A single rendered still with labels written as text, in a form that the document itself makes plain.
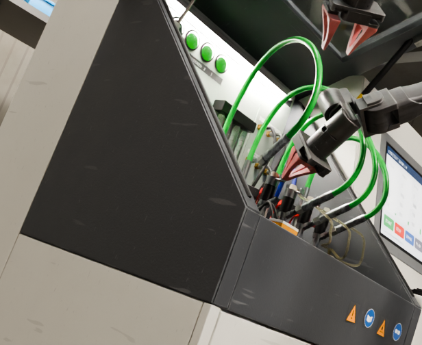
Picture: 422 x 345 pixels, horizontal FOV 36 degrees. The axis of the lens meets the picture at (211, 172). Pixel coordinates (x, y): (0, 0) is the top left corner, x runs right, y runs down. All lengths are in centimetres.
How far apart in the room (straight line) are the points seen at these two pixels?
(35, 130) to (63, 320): 51
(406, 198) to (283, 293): 102
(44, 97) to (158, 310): 70
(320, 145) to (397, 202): 69
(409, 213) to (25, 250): 119
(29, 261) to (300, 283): 56
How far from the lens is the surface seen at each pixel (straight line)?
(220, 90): 172
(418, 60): 353
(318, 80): 132
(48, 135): 150
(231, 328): 104
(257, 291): 107
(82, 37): 159
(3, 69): 336
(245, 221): 101
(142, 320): 109
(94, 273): 121
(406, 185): 209
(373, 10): 123
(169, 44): 133
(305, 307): 119
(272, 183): 145
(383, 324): 145
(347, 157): 182
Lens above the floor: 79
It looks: 11 degrees up
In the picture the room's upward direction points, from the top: 21 degrees clockwise
